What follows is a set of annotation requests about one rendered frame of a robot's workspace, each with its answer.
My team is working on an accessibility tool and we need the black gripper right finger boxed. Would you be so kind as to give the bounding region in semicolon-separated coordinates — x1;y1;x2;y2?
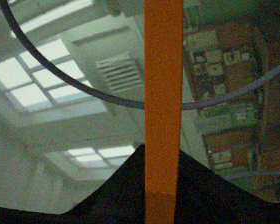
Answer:
173;149;280;224

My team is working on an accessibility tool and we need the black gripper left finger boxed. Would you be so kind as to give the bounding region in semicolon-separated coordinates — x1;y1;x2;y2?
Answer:
0;144;145;224

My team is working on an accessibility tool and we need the orange handle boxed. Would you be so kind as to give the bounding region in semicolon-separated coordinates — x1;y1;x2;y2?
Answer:
144;0;184;224

